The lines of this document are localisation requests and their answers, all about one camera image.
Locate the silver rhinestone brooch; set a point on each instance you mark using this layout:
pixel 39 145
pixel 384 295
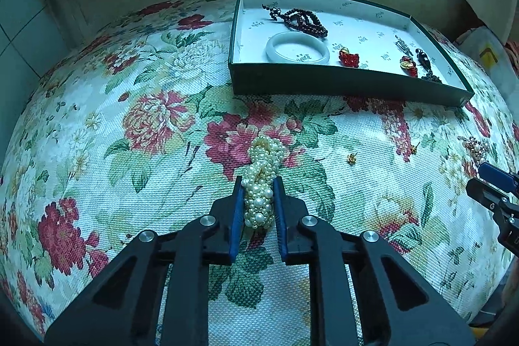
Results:
pixel 403 47

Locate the white jade bangle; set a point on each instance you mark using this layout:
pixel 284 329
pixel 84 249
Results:
pixel 297 47

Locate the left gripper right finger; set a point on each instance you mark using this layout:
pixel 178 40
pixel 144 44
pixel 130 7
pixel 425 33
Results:
pixel 361 290

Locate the white plastic bag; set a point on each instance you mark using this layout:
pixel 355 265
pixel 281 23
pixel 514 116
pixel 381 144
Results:
pixel 500 61

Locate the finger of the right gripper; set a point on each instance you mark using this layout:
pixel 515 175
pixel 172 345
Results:
pixel 486 195
pixel 505 181

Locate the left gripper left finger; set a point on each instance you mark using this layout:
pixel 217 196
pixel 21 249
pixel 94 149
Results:
pixel 157 287

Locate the gold pearl flower brooch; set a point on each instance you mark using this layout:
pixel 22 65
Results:
pixel 478 150

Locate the red knot gold charm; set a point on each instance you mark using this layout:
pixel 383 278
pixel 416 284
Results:
pixel 409 66

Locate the floral bedspread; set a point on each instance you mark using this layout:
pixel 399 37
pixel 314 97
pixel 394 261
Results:
pixel 140 129

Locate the small gold earring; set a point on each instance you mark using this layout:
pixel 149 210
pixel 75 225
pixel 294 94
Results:
pixel 351 159
pixel 414 149

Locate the small red gold charm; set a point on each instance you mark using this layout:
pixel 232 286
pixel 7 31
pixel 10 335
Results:
pixel 348 59

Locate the dark green jewelry tray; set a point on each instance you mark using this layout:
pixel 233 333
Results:
pixel 364 28

